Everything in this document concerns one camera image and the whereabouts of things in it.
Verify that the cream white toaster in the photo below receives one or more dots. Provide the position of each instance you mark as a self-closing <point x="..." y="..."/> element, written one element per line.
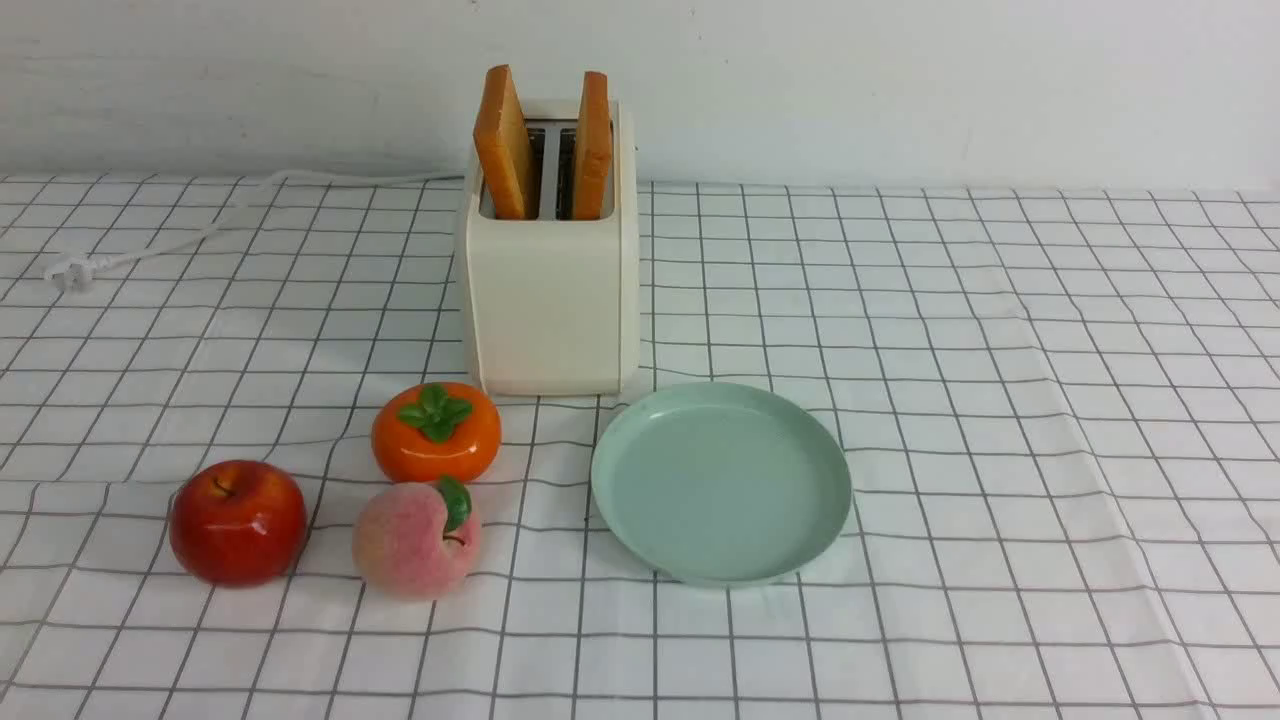
<point x="551" y="306"/>

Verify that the orange persimmon toy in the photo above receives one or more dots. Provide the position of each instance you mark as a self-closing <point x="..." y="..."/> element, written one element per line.
<point x="436" y="430"/>

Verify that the pink peach toy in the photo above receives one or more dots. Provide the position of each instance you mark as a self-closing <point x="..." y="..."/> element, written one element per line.
<point x="418" y="541"/>

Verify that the toast slice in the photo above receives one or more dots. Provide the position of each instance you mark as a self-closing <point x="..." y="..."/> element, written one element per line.
<point x="504" y="149"/>
<point x="592" y="158"/>

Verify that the light green plate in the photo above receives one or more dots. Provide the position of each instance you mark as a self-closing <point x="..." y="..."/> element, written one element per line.
<point x="719" y="484"/>

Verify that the white checkered tablecloth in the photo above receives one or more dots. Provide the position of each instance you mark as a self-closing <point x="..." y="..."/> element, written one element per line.
<point x="1059" y="410"/>

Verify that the red apple toy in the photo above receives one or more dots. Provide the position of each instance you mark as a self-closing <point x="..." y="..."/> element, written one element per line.
<point x="238" y="522"/>

